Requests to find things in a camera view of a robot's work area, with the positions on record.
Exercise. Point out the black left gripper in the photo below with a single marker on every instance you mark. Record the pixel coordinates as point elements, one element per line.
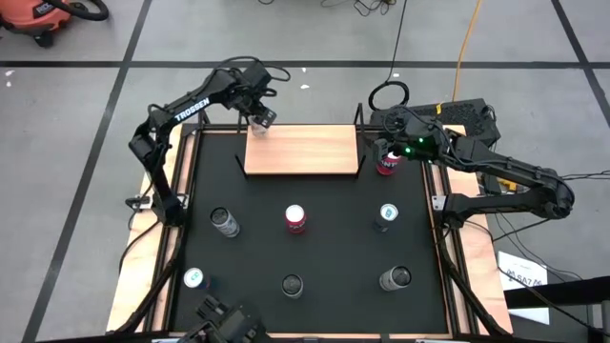
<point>259,112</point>

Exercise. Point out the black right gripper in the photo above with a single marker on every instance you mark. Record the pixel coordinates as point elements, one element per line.
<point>388,145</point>

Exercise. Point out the orange Fanta can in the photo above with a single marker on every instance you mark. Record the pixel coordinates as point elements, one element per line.
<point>387,167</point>

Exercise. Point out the blue can with white lid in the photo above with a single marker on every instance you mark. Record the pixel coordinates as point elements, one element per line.
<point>388,212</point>
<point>193,277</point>

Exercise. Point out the red can with white lid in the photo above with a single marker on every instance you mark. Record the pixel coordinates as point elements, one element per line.
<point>295,219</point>

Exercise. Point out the silver Celsius Peach Vibe can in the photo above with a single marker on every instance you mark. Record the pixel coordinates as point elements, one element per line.
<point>225,222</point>

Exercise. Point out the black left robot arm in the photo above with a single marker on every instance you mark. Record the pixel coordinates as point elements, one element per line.
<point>190,110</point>

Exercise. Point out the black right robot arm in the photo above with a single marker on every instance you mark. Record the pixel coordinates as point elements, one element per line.
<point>500,164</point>

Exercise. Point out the wooden shelf board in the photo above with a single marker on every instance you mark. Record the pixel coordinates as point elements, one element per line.
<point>305,152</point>

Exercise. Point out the black perforated equipment case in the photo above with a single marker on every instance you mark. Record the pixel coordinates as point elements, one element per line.
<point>467,114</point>

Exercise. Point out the black table mat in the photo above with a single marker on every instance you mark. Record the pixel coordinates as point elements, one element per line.
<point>333,257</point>

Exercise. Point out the yellow plug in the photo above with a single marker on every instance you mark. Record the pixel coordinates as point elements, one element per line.
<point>507,186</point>

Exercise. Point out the silver Celsius Tropical Vibe can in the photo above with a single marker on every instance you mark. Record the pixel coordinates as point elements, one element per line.
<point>291,286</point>

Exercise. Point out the white paper sheet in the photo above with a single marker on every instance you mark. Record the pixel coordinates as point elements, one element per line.
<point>524,271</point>

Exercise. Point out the black device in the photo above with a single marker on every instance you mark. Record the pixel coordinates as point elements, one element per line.
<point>229,324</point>

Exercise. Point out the black flat beam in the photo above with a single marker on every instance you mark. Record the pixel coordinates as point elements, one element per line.
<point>562,293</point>

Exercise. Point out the orange shop vacuum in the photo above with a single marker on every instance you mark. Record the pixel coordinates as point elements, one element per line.
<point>28,16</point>

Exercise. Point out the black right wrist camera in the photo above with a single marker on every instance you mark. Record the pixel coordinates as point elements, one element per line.
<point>421,143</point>

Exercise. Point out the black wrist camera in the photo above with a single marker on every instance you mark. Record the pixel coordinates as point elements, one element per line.
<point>257,76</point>
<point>421,143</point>

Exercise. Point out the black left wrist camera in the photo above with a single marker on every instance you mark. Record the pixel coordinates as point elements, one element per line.
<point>257,76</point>

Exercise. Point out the metal mounting bracket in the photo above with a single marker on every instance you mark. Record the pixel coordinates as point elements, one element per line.
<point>437,202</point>
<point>140,202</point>

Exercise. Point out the black aluminium table frame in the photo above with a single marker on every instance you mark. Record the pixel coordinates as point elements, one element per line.
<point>174,259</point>

